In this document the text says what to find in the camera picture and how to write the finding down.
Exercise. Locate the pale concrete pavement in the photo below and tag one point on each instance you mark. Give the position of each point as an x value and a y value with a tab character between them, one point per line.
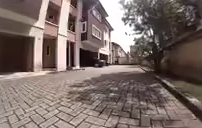
19	74

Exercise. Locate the grass strip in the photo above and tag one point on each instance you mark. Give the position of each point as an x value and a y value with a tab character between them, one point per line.
197	93

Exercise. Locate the dark car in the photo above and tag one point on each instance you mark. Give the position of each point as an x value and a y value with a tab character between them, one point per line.
100	63

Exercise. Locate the beige boundary wall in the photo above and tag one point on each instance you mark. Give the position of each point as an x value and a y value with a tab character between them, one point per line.
192	56

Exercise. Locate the dark concrete kerb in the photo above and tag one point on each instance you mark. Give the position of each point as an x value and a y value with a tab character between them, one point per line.
185	99

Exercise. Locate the grey brick paved road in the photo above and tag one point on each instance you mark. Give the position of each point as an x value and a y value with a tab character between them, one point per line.
89	100

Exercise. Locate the pale distant building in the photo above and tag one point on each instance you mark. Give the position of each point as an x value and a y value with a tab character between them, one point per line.
118	55

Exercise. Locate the beige building with columns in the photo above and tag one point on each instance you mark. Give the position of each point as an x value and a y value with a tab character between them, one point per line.
37	36

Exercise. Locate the dark brown building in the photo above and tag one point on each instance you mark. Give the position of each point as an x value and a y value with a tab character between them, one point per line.
94	33

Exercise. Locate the large tree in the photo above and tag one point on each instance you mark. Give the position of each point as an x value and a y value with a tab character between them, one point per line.
157	26

